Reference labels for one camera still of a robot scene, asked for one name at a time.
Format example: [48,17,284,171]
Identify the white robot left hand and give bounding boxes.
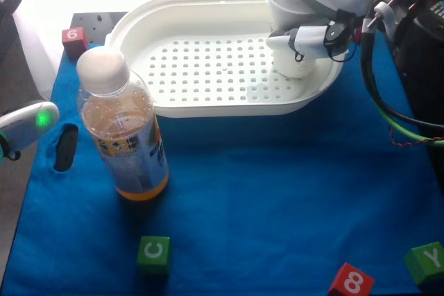
[0,0,60,165]

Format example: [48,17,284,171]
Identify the white paper cup with lid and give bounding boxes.
[265,0,336,80]

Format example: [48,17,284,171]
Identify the orange drink bottle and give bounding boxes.
[75,46,171,203]

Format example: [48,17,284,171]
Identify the white perforated tray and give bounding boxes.
[105,0,346,119]

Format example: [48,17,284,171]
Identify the red block with 6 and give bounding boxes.
[61,26,90,60]

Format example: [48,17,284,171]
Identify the green block with C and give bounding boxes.
[136,235,173,276]

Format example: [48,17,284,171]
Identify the blue cloth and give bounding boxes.
[0,32,444,296]

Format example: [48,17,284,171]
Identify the green block with Y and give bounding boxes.
[403,241,444,286]

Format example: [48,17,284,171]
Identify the red block with 8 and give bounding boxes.
[327,261,375,296]

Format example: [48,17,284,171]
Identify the black cable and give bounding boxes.
[359,28,444,131]

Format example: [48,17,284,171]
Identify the green cable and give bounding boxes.
[364,37,444,146]

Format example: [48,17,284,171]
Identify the thin red wire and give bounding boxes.
[388,125,444,148]

